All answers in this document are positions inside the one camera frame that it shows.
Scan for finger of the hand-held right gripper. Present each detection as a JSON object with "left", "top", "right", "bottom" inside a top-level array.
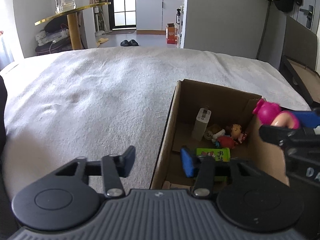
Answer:
[
  {"left": 290, "top": 110, "right": 320, "bottom": 130},
  {"left": 259, "top": 125, "right": 305, "bottom": 150}
]

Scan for red toy figure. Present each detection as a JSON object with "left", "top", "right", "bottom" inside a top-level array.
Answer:
[{"left": 214, "top": 135, "right": 239, "bottom": 150}]

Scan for white fluffy blanket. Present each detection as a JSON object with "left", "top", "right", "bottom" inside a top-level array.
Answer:
[{"left": 0, "top": 46, "right": 313, "bottom": 200}]

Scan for gold round table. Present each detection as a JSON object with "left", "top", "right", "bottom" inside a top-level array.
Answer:
[{"left": 34, "top": 2, "right": 111, "bottom": 50}]

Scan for brown-haired doll figurine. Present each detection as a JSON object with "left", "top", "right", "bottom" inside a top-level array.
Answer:
[{"left": 226, "top": 124, "right": 248, "bottom": 144}]

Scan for pink figurine toy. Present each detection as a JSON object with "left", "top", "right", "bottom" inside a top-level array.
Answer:
[{"left": 252, "top": 99, "right": 300, "bottom": 130}]

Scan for white fan stand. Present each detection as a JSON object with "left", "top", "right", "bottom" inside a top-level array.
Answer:
[{"left": 94, "top": 6, "right": 107, "bottom": 36}]

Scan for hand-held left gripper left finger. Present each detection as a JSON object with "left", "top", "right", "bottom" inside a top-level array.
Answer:
[{"left": 54, "top": 146, "right": 137, "bottom": 198}]

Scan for black door handle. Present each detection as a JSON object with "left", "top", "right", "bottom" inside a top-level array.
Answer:
[{"left": 299, "top": 5, "right": 314, "bottom": 29}]

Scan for dark bags under table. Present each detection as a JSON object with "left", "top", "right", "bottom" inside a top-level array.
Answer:
[{"left": 35, "top": 20, "right": 83, "bottom": 55}]

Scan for grey hanging cable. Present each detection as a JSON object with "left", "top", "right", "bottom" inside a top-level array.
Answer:
[{"left": 256, "top": 1, "right": 272, "bottom": 60}]

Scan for white charger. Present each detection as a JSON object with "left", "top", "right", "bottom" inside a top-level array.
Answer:
[{"left": 192, "top": 106, "right": 212, "bottom": 142}]

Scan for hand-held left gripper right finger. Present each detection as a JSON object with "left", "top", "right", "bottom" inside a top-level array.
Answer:
[{"left": 180, "top": 147, "right": 270, "bottom": 198}]

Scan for green hexagonal box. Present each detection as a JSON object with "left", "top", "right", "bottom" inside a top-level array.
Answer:
[{"left": 196, "top": 147, "right": 231, "bottom": 182}]

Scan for glass balcony door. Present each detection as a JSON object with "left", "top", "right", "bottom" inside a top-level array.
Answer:
[{"left": 110, "top": 0, "right": 137, "bottom": 29}]

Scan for white kitchen cabinet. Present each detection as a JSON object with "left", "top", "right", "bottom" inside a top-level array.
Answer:
[{"left": 135, "top": 0, "right": 184, "bottom": 32}]

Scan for orange carton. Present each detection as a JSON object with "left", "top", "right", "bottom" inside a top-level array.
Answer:
[{"left": 166, "top": 23, "right": 178, "bottom": 45}]

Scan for small beige toy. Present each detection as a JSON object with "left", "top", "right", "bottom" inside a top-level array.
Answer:
[{"left": 204, "top": 124, "right": 226, "bottom": 143}]

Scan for brown cardboard box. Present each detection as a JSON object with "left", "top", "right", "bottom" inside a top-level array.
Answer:
[{"left": 149, "top": 79, "right": 290, "bottom": 190}]

